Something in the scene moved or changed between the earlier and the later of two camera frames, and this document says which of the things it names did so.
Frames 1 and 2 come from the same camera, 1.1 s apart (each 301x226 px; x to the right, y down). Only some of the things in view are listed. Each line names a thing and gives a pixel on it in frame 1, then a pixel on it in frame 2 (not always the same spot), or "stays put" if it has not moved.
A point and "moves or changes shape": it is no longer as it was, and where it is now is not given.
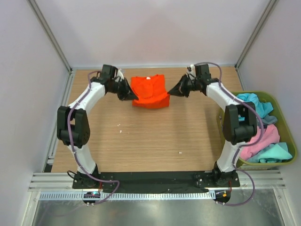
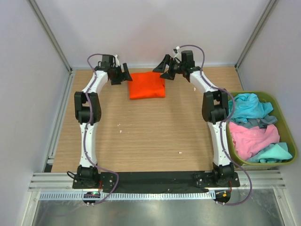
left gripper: (127, 93) → (123, 76)
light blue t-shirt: (263, 108) stays put
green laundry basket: (285, 133) stays put
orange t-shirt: (150, 91) moves or changes shape
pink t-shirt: (271, 135) stays put
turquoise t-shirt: (274, 153) stays put
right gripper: (180, 89) → (161, 67)
